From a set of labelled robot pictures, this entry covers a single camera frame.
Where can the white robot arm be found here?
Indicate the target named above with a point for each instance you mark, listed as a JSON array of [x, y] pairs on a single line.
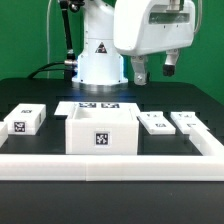
[[100, 64]]

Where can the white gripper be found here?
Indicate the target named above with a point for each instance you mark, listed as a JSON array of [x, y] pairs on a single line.
[[144, 27]]

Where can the white U-shaped fence frame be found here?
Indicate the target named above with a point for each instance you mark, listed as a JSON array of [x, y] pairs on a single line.
[[208, 166]]

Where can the white cabinet top block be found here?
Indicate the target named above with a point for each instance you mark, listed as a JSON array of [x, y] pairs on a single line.
[[25, 119]]

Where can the white cabinet body box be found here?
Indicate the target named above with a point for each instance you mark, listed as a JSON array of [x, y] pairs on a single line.
[[97, 128]]

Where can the white marker base sheet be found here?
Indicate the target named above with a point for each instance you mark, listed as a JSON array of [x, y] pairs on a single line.
[[64, 108]]

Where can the white cabinet door panel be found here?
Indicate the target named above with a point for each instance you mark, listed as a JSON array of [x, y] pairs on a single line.
[[156, 124]]

